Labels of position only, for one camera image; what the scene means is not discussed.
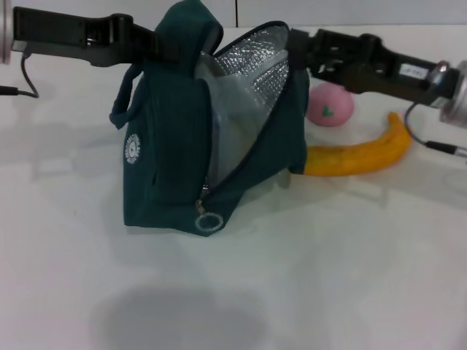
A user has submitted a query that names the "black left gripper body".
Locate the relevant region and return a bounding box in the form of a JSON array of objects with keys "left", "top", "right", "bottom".
[{"left": 12, "top": 7, "right": 158, "bottom": 67}]

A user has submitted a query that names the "clear food container blue seal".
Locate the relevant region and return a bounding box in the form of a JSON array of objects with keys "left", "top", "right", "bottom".
[{"left": 211, "top": 65, "right": 282, "bottom": 176}]

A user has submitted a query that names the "yellow banana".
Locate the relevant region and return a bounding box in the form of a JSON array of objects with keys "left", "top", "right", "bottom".
[{"left": 305, "top": 112, "right": 414, "bottom": 179}]

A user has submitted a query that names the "dark teal insulated lunch bag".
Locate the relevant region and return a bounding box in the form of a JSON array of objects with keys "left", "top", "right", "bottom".
[{"left": 108, "top": 0, "right": 311, "bottom": 238}]

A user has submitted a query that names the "left arm grey cable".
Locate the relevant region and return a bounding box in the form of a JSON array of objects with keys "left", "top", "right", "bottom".
[{"left": 0, "top": 54, "right": 40, "bottom": 99}]

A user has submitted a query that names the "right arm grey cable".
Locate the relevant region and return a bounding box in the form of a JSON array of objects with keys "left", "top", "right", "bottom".
[{"left": 403, "top": 104, "right": 467, "bottom": 158}]

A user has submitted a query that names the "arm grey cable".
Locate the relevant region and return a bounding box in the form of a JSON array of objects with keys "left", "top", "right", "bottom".
[
  {"left": 0, "top": 54, "right": 40, "bottom": 99},
  {"left": 403, "top": 104, "right": 467, "bottom": 158}
]

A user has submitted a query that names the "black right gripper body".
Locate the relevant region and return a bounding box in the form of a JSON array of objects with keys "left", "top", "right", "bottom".
[{"left": 309, "top": 31, "right": 460, "bottom": 106}]

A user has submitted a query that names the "pink peach toy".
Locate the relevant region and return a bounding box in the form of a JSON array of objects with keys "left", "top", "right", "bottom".
[{"left": 306, "top": 82, "right": 355, "bottom": 128}]

